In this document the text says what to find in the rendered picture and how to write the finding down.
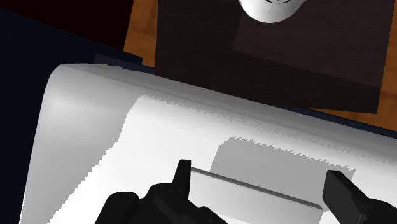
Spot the dark brown robot stand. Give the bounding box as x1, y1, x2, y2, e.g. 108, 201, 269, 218
155, 0, 396, 115

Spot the white flat rectangular slab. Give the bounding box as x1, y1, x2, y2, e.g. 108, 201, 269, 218
188, 167, 324, 224

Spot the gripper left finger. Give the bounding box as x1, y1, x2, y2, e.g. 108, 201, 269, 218
95, 159, 228, 224

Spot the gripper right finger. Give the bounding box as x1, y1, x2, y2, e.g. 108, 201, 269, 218
321, 169, 397, 224

